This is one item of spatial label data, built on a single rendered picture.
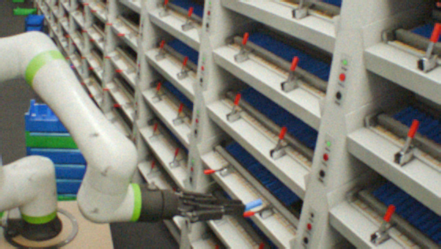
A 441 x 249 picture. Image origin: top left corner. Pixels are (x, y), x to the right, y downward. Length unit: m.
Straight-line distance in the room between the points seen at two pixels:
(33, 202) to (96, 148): 0.53
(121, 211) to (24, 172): 0.45
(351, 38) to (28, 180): 0.97
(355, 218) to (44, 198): 0.90
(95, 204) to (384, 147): 0.63
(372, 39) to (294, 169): 0.45
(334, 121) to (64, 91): 0.62
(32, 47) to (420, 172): 0.95
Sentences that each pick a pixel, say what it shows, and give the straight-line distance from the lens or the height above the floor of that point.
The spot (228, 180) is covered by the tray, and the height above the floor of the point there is 0.55.
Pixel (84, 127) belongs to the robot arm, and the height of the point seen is 0.89.
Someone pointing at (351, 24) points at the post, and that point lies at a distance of 1.08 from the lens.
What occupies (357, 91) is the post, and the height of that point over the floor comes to 1.03.
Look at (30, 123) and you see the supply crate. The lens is 2.27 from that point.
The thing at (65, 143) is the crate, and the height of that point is 0.34.
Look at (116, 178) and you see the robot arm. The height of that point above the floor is 0.81.
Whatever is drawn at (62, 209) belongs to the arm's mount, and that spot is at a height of 0.38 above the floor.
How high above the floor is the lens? 1.32
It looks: 21 degrees down
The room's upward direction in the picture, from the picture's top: 7 degrees clockwise
